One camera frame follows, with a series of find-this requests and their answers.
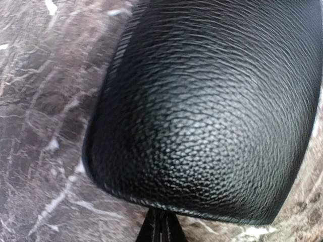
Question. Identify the black zippered tool case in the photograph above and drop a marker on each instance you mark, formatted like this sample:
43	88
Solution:
207	107

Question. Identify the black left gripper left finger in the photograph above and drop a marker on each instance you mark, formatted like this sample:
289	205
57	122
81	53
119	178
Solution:
150	229

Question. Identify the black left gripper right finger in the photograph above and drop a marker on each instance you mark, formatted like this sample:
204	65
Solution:
171	230

